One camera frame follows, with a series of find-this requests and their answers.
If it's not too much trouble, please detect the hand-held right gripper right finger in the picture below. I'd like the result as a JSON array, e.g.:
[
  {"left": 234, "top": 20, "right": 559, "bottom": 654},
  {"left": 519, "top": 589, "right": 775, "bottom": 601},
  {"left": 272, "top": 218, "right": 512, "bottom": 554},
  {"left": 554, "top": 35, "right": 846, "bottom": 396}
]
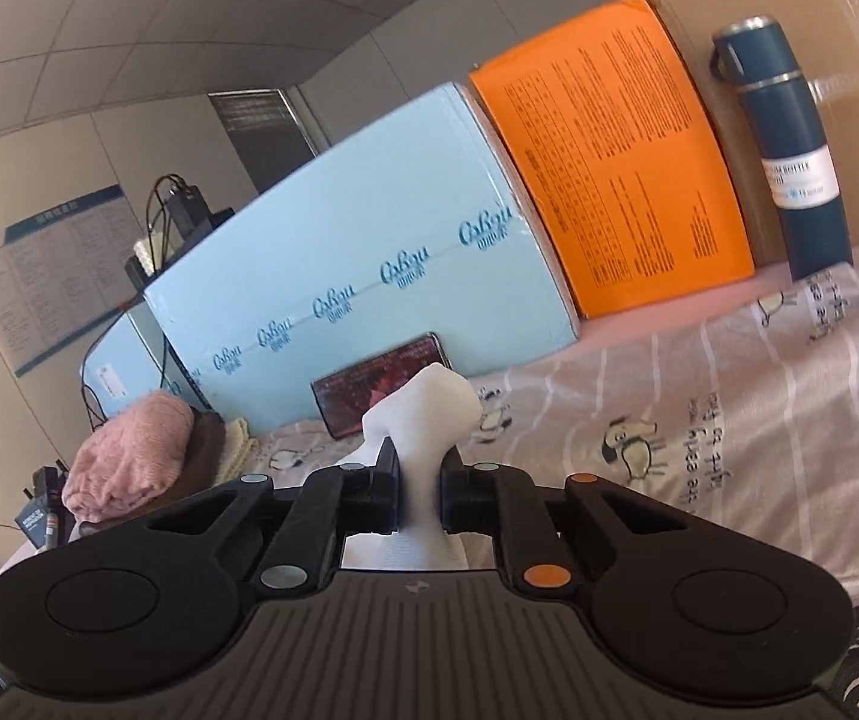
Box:
[{"left": 440, "top": 459, "right": 693, "bottom": 590}]

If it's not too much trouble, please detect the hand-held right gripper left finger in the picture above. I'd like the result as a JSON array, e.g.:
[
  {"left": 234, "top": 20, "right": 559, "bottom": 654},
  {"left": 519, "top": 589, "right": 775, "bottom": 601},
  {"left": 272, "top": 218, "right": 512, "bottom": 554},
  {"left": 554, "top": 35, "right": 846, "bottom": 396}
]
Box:
[{"left": 130, "top": 444, "right": 402, "bottom": 590}]

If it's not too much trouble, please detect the white cloth garment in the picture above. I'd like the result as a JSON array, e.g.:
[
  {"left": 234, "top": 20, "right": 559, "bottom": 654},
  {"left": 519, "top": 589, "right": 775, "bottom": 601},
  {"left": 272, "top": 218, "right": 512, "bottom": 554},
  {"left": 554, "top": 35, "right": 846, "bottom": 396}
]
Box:
[{"left": 339, "top": 364, "right": 483, "bottom": 571}]

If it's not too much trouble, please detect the cream folded cloth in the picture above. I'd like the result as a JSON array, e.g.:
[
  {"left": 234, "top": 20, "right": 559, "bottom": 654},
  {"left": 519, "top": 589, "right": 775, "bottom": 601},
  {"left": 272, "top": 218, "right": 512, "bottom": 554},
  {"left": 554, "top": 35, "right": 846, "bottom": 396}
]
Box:
[{"left": 213, "top": 417, "right": 261, "bottom": 481}]

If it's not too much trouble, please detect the brown folded cloth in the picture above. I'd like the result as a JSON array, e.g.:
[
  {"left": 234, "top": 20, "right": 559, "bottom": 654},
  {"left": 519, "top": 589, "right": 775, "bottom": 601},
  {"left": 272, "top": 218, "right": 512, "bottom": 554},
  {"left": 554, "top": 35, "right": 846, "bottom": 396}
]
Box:
[{"left": 166, "top": 411, "right": 229, "bottom": 507}]

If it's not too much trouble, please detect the pink knitted cloth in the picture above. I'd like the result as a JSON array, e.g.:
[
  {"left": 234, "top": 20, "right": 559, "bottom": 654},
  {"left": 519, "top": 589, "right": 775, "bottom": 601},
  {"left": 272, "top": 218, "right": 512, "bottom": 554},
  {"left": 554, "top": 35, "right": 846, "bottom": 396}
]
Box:
[{"left": 61, "top": 390, "right": 196, "bottom": 524}]

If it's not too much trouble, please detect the light blue foam board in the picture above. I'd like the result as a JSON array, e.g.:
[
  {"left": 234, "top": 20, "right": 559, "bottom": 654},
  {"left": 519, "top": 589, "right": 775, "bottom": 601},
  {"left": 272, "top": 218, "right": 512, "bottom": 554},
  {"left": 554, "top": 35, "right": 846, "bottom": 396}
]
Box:
[{"left": 81, "top": 82, "right": 582, "bottom": 421}]

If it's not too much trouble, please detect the printed striped bed sheet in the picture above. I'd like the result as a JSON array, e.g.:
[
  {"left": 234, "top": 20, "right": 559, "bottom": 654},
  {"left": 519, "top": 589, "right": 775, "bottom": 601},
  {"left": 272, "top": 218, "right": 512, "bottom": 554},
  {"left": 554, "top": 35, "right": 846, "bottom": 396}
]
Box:
[{"left": 245, "top": 234, "right": 859, "bottom": 605}]

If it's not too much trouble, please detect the small black labelled device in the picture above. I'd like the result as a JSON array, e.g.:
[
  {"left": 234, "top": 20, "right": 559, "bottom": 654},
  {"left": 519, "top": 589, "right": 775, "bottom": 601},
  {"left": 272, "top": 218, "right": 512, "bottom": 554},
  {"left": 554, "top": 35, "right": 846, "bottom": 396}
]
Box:
[{"left": 15, "top": 465, "right": 70, "bottom": 550}]

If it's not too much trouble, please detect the orange printed box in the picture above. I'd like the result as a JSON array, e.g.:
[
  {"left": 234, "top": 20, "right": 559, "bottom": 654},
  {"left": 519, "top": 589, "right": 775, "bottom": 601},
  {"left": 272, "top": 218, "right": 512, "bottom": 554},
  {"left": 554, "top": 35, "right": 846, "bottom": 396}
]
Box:
[{"left": 468, "top": 0, "right": 758, "bottom": 320}]

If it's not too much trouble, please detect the dark blue thermos bottle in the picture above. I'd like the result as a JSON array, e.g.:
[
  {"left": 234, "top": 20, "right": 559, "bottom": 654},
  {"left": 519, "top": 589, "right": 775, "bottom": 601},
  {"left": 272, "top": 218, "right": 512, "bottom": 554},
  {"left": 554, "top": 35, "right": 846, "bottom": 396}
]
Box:
[{"left": 710, "top": 13, "right": 855, "bottom": 282}]

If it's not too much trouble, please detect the brown cardboard box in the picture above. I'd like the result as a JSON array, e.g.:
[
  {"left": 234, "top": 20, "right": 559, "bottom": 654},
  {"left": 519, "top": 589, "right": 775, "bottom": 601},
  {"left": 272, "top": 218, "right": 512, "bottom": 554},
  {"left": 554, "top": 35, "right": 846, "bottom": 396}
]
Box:
[{"left": 643, "top": 0, "right": 859, "bottom": 265}]

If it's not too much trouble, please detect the black device with cables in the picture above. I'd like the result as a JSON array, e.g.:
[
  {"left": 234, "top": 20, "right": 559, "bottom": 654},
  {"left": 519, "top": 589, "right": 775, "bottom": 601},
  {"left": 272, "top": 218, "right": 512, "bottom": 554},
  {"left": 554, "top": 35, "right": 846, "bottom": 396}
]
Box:
[{"left": 125, "top": 174, "right": 237, "bottom": 287}]

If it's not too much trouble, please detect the wall notice board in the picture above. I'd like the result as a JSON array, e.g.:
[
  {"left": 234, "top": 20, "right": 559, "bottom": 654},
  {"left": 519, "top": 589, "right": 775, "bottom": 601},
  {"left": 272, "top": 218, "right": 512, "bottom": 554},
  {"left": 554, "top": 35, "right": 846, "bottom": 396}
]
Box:
[{"left": 0, "top": 184, "right": 146, "bottom": 379}]

